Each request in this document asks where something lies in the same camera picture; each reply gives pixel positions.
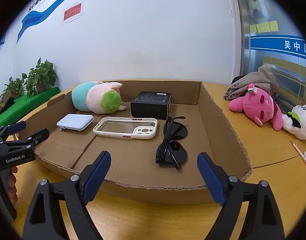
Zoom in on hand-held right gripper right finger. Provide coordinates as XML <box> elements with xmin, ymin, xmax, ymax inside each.
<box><xmin>196</xmin><ymin>152</ymin><xmax>285</xmax><ymax>240</ymax></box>

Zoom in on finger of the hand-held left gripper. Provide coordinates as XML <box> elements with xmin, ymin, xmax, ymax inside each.
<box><xmin>0</xmin><ymin>121</ymin><xmax>27</xmax><ymax>140</ymax></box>
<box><xmin>1</xmin><ymin>129</ymin><xmax>50</xmax><ymax>153</ymax></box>

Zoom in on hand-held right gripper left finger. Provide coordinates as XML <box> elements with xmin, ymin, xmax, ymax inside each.
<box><xmin>23</xmin><ymin>150</ymin><xmax>111</xmax><ymax>240</ymax></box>

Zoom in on white rectangular device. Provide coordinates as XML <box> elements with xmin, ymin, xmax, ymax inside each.
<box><xmin>56</xmin><ymin>114</ymin><xmax>94</xmax><ymax>132</ymax></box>

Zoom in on brown cardboard box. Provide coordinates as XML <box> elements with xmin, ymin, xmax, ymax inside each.
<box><xmin>18</xmin><ymin>80</ymin><xmax>253</xmax><ymax>204</ymax></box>

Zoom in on black sunglasses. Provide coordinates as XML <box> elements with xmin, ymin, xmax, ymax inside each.
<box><xmin>155</xmin><ymin>116</ymin><xmax>188</xmax><ymax>170</ymax></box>

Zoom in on cream phone case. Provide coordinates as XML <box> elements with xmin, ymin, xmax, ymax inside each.
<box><xmin>93</xmin><ymin>117</ymin><xmax>158</xmax><ymax>140</ymax></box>

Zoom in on person's left hand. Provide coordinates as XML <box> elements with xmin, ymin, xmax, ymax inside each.
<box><xmin>7</xmin><ymin>166</ymin><xmax>19</xmax><ymax>205</ymax></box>

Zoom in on green artificial turf ledge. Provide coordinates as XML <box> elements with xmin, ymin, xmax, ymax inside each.
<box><xmin>0</xmin><ymin>87</ymin><xmax>62</xmax><ymax>132</ymax></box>

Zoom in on small potted green plant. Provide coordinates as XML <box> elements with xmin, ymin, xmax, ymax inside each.
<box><xmin>3</xmin><ymin>77</ymin><xmax>25</xmax><ymax>99</ymax></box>

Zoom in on large potted green plant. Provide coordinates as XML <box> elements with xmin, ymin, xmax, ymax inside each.
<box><xmin>22</xmin><ymin>57</ymin><xmax>58</xmax><ymax>97</ymax></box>

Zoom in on teal and pink pig plush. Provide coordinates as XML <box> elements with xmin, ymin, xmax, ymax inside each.
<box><xmin>71</xmin><ymin>81</ymin><xmax>128</xmax><ymax>115</ymax></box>

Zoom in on pink plush toy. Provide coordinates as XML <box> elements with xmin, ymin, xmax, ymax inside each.
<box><xmin>229</xmin><ymin>83</ymin><xmax>284</xmax><ymax>131</ymax></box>

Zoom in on small black product box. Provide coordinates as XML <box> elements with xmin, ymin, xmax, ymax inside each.
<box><xmin>130</xmin><ymin>91</ymin><xmax>172</xmax><ymax>120</ymax></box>

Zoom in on pink pen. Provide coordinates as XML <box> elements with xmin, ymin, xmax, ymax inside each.
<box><xmin>290</xmin><ymin>140</ymin><xmax>306</xmax><ymax>174</ymax></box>

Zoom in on panda plush toy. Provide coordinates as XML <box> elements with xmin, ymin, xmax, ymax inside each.
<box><xmin>282</xmin><ymin>104</ymin><xmax>306</xmax><ymax>140</ymax></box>

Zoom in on tan cloth bag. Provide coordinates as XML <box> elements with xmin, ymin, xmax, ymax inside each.
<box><xmin>223</xmin><ymin>64</ymin><xmax>280</xmax><ymax>102</ymax></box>

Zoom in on blue door banner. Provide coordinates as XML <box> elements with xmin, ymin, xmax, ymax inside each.
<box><xmin>250</xmin><ymin>35</ymin><xmax>306</xmax><ymax>62</ymax></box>

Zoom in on cartoon door sticker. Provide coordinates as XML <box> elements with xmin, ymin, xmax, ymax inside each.
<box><xmin>244</xmin><ymin>0</ymin><xmax>263</xmax><ymax>15</ymax></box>

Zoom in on red wall sign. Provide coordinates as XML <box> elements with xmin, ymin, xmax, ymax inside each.
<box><xmin>61</xmin><ymin>2</ymin><xmax>83</xmax><ymax>25</ymax></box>

